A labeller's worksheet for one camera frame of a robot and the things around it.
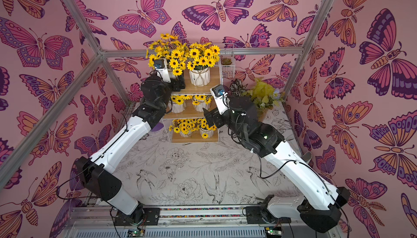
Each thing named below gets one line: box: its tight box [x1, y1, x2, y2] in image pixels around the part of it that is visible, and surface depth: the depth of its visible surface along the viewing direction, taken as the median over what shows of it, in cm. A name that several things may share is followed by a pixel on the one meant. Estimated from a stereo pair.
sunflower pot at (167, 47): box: [145, 33, 189, 78], surface depth 64 cm
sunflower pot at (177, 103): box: [167, 95, 193, 114], surface depth 75 cm
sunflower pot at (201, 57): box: [186, 42, 221, 87], surface depth 63 cm
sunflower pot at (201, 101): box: [191, 94, 213, 113], surface depth 74 cm
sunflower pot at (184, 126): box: [168, 118, 200, 138], surface depth 91 cm
